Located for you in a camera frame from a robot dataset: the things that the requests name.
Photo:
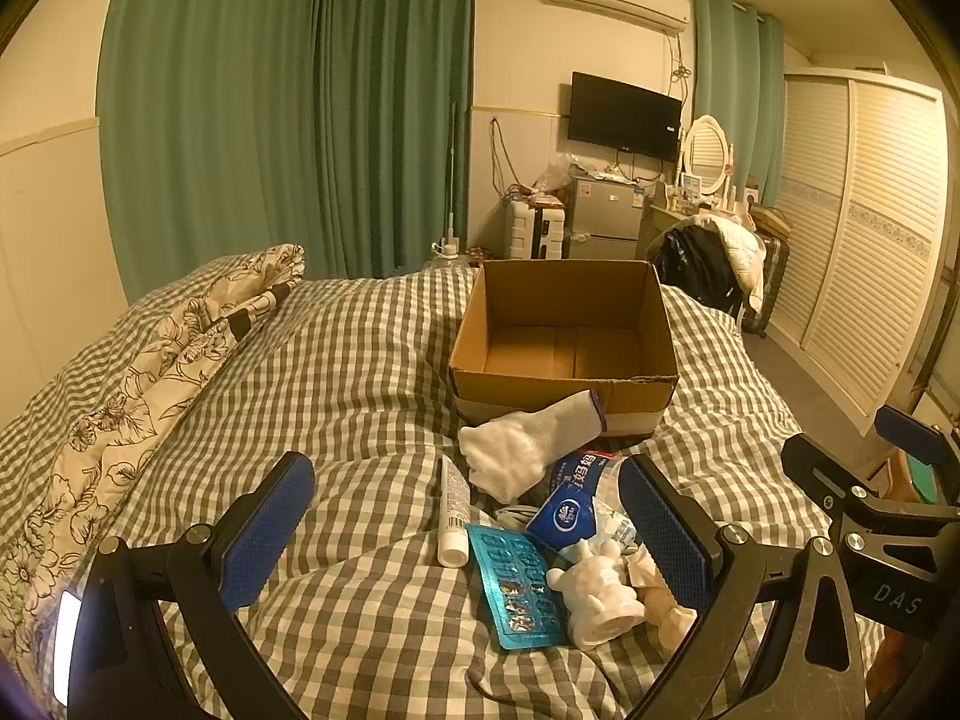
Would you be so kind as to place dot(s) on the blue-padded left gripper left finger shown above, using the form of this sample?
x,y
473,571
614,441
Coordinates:
x,y
123,664

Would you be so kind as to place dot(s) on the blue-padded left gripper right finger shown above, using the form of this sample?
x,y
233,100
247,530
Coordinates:
x,y
775,635

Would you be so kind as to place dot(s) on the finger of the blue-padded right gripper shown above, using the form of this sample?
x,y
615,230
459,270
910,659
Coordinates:
x,y
936,450
844,496

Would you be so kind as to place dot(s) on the clear cotton swab jar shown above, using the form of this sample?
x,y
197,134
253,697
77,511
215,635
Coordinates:
x,y
600,475

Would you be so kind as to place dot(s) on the teal blister pill pack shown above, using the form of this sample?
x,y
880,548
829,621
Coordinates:
x,y
523,608

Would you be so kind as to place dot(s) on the white knit glove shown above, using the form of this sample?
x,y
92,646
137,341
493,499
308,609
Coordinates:
x,y
509,455

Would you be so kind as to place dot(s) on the white ointment tube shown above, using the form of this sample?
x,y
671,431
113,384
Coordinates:
x,y
454,516

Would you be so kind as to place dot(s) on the blue tissue pack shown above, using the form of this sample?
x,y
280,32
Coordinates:
x,y
566,517

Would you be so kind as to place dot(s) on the wooden stool green seat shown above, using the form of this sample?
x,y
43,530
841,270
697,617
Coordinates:
x,y
909,480

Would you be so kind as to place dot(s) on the floral white blanket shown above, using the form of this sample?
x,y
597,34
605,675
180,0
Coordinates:
x,y
73,455

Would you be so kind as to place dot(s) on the chair with piled jackets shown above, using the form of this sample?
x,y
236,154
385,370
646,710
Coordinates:
x,y
719,263

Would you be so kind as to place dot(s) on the white louvered wardrobe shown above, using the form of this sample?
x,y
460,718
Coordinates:
x,y
864,186

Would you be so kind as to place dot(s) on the brown cardboard box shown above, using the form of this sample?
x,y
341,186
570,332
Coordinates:
x,y
536,331

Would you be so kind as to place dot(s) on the oval white vanity mirror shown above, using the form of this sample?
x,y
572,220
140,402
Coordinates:
x,y
706,159

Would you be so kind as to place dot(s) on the silver mini fridge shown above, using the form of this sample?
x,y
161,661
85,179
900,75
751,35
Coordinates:
x,y
602,220

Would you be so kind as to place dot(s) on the green checkered bed quilt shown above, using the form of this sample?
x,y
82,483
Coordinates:
x,y
359,619

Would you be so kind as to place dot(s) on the white suitcase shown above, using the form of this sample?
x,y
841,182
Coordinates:
x,y
534,230

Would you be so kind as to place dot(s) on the green curtain right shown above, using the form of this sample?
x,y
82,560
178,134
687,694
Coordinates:
x,y
739,81

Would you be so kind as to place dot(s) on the green curtain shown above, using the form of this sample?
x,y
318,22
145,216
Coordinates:
x,y
739,81
230,125

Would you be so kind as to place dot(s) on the clear water jug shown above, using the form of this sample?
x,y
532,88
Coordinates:
x,y
447,254

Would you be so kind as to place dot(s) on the green curtain left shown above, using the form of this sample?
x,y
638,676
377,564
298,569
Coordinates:
x,y
230,125

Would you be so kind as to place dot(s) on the black wall television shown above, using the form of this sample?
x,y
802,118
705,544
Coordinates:
x,y
624,117

